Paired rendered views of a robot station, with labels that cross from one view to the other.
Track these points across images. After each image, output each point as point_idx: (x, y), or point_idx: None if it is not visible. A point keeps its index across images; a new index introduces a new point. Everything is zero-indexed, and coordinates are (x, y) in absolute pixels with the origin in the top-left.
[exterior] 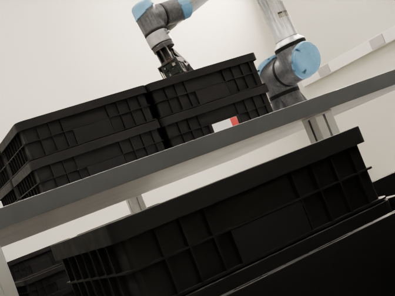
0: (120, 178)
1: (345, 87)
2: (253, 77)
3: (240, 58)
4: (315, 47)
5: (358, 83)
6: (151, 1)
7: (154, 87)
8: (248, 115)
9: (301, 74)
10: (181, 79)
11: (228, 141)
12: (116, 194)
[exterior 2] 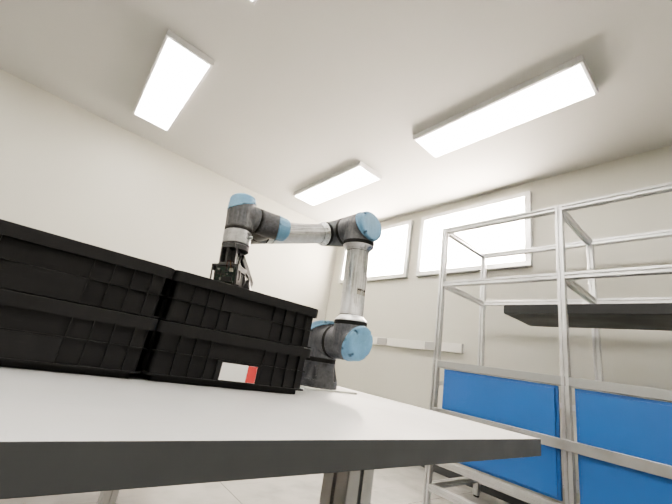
0: None
1: (413, 441)
2: (303, 334)
3: (302, 307)
4: (371, 338)
5: (429, 441)
6: (254, 201)
7: (184, 278)
8: (271, 373)
9: (346, 355)
10: (224, 290)
11: (159, 477)
12: None
